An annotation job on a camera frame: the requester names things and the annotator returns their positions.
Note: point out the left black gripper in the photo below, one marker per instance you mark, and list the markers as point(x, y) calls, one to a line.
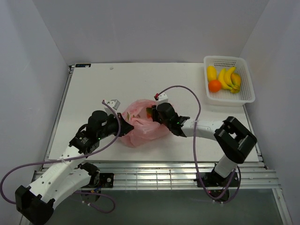
point(126, 127)

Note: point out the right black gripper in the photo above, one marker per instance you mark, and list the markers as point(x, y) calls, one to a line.
point(154, 113)

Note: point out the pink plastic bag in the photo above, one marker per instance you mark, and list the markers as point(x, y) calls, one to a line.
point(145, 130)

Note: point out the orange fake orange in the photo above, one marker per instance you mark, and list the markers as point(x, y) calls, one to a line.
point(214, 86)

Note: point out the yellow fake banana bunch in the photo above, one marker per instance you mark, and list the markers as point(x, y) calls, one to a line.
point(225, 78)

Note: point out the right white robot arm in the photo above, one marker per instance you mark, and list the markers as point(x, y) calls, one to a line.
point(235, 140)

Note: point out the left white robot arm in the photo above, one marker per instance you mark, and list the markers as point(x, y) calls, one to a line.
point(38, 200)

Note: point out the red orange fake fruit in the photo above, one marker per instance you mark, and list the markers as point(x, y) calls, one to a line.
point(149, 112)

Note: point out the yellow green fake mango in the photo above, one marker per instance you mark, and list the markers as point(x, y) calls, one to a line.
point(236, 79)

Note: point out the white plastic basket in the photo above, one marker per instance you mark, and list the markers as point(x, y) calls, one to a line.
point(225, 97)

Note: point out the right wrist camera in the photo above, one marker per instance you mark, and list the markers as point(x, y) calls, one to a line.
point(160, 98)

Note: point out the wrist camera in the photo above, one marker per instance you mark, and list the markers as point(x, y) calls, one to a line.
point(160, 98)
point(111, 104)

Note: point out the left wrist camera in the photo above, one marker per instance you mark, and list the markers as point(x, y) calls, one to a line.
point(111, 104)

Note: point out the aluminium frame rail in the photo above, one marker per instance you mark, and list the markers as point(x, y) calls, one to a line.
point(166, 194)

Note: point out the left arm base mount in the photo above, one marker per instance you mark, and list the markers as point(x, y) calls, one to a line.
point(98, 180)

